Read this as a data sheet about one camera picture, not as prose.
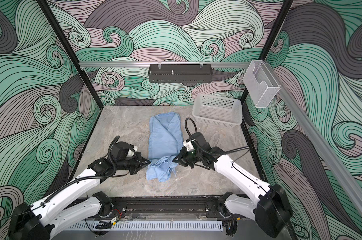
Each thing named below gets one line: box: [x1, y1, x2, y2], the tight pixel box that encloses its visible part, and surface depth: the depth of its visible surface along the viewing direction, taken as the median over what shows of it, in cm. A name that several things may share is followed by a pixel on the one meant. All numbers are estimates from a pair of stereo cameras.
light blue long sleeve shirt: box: [146, 111, 184, 183], surface depth 97 cm
